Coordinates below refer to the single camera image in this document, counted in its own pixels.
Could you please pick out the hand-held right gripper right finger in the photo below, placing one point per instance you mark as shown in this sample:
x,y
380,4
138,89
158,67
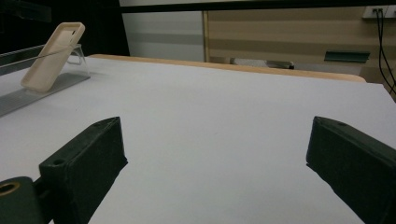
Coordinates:
x,y
355,168

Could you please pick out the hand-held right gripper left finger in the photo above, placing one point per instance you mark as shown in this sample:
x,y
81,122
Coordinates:
x,y
84,168

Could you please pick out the clear plastic tray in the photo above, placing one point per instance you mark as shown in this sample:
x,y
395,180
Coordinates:
x,y
62,84

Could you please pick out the beige printed phone case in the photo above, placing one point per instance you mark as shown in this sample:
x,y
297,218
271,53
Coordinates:
x,y
51,59

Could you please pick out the dark object under desk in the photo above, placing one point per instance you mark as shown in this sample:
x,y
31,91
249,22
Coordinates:
x,y
280,64

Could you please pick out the white table cover sheet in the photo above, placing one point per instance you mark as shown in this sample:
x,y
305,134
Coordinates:
x,y
218,124

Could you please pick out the black curtain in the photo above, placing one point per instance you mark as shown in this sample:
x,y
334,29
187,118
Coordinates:
x,y
102,28

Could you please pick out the wooden table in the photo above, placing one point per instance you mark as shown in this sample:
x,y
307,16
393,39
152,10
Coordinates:
x,y
249,70

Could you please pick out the white cabinet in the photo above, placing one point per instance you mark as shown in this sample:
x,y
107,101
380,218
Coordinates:
x,y
165,34

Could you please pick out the white power strip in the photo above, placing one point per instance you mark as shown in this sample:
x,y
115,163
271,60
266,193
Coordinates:
x,y
378,11

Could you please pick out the black horizontal frame bar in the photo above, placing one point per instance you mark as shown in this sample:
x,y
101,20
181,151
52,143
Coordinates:
x,y
249,5

